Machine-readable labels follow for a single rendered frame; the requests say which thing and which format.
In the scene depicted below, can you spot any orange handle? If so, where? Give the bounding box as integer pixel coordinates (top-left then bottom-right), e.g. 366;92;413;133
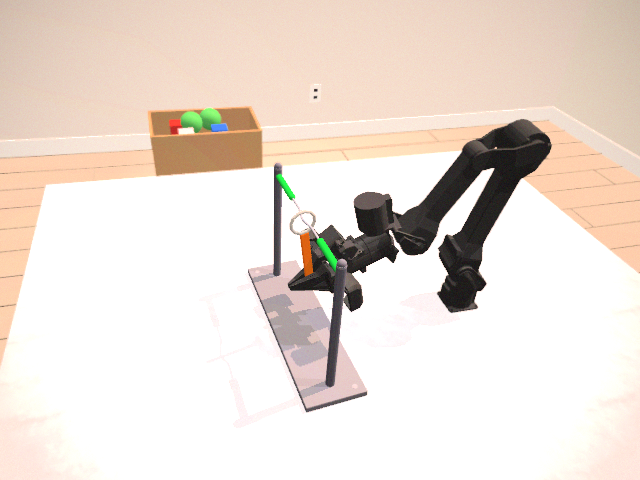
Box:
289;210;316;276

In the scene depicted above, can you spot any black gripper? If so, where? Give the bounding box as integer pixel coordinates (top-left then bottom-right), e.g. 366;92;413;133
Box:
288;230;372;312

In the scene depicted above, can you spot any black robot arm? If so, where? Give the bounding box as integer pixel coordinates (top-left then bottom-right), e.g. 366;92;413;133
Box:
318;119;552;313

